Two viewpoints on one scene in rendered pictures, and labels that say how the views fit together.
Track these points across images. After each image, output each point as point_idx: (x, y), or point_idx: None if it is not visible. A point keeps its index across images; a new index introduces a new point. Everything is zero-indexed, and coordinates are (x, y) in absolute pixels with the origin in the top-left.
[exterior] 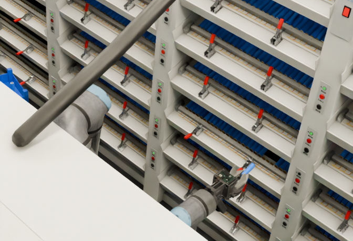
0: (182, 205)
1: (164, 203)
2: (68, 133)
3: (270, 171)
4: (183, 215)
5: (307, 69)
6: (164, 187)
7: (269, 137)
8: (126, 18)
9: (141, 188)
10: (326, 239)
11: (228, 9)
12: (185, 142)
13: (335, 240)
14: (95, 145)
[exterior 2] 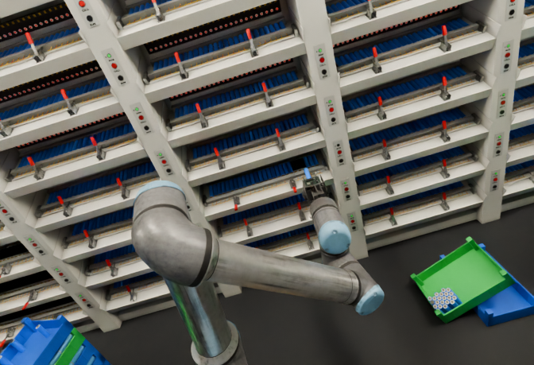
0: (323, 221)
1: (245, 287)
2: (178, 238)
3: (310, 173)
4: (337, 224)
5: (296, 49)
6: None
7: (296, 143)
8: (107, 168)
9: (220, 296)
10: (373, 182)
11: (194, 70)
12: (229, 225)
13: (377, 178)
14: None
